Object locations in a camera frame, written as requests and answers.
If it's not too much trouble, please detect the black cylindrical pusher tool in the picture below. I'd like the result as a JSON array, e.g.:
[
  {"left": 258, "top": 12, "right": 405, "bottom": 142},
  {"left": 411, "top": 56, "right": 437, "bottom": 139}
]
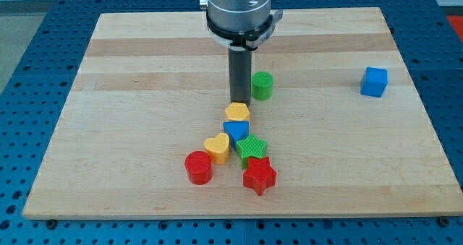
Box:
[{"left": 228, "top": 49, "right": 252, "bottom": 106}]

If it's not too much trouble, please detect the green cylinder block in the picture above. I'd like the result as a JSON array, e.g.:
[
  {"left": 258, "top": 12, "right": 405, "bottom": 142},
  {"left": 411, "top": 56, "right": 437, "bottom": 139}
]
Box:
[{"left": 251, "top": 71, "right": 273, "bottom": 100}]

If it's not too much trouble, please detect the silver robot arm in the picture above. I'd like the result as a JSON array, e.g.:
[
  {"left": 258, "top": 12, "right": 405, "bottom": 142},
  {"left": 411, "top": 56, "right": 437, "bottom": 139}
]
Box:
[{"left": 200, "top": 0, "right": 283, "bottom": 105}]

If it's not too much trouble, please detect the yellow hexagon block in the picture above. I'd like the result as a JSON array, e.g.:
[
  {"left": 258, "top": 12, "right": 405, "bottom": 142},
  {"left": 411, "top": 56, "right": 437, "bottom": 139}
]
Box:
[{"left": 224, "top": 102, "right": 250, "bottom": 121}]

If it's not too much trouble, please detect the blue triangle block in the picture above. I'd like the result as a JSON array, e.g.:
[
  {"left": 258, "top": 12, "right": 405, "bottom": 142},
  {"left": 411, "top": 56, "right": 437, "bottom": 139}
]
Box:
[{"left": 223, "top": 121, "right": 250, "bottom": 151}]

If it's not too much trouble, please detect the green star block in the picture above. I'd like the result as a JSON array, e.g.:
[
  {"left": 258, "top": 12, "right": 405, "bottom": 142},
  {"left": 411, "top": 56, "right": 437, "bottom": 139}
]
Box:
[{"left": 236, "top": 134, "right": 268, "bottom": 170}]

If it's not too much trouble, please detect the yellow heart block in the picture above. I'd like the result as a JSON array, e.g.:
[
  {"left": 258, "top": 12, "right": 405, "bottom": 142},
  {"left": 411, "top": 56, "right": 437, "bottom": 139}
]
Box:
[{"left": 203, "top": 133, "right": 231, "bottom": 165}]

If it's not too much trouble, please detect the red cylinder block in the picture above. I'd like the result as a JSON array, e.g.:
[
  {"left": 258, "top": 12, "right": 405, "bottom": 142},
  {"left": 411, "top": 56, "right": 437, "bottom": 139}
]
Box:
[{"left": 184, "top": 151, "right": 213, "bottom": 185}]

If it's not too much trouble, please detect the red star block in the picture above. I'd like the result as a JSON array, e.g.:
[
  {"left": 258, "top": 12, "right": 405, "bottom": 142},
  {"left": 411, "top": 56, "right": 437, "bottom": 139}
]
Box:
[{"left": 242, "top": 157, "right": 277, "bottom": 196}]

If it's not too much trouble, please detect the wooden board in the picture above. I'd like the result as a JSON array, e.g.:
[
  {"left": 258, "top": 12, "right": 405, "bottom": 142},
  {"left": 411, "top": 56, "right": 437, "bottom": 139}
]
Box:
[{"left": 23, "top": 7, "right": 462, "bottom": 220}]

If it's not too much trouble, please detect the blue cube block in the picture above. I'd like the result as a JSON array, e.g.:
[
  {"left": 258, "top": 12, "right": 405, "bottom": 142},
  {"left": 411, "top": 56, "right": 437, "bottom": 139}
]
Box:
[{"left": 360, "top": 67, "right": 388, "bottom": 98}]

